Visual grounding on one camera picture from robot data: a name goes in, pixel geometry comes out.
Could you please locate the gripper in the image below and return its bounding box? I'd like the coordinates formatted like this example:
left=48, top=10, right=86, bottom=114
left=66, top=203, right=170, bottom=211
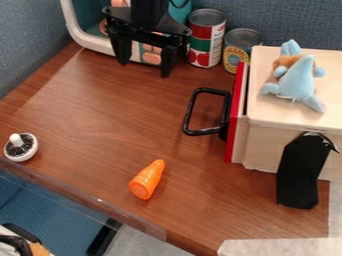
left=100, top=5, right=194, bottom=79

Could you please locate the white toy microwave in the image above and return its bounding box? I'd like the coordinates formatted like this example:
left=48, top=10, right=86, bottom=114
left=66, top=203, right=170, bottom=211
left=58, top=0, right=194, bottom=67

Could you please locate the red and green can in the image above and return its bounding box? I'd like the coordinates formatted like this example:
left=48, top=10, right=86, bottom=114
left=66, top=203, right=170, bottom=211
left=185, top=8, right=229, bottom=69

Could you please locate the yellow can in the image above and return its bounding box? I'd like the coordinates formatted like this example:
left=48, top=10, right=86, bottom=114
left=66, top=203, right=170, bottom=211
left=221, top=27, right=265, bottom=75

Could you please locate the orange toy carrot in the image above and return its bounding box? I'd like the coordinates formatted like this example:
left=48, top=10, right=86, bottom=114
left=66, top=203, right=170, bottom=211
left=126, top=158, right=167, bottom=201

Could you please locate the cream cabinet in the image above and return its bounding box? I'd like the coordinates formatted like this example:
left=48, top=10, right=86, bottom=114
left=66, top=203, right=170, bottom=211
left=229, top=45, right=342, bottom=183

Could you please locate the blue plush animal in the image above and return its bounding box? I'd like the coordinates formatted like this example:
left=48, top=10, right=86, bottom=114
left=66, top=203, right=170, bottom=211
left=259, top=38, right=328, bottom=114

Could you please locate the white toy mushroom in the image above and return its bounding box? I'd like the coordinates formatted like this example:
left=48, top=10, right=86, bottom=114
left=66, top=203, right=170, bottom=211
left=2, top=132, right=41, bottom=163

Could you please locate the red drawer with black handle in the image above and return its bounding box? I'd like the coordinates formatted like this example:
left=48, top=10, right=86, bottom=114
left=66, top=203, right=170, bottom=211
left=180, top=61, right=249, bottom=164

